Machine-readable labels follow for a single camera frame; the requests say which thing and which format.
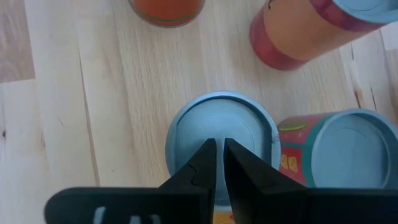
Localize short yellow can red dots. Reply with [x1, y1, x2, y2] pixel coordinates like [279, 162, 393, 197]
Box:
[164, 90, 282, 224]

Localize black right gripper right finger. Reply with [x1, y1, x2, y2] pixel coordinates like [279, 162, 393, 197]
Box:
[223, 138, 398, 224]

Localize pink and teal can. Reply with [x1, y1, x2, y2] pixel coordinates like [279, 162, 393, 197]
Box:
[277, 108, 398, 190]

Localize orange can green leaves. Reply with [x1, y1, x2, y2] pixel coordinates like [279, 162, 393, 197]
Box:
[127, 0, 206, 29]

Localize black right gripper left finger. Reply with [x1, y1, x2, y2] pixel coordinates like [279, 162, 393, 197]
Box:
[44, 138, 218, 224]

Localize red and orange fruit can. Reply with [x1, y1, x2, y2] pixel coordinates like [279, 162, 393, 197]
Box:
[249, 0, 398, 72]

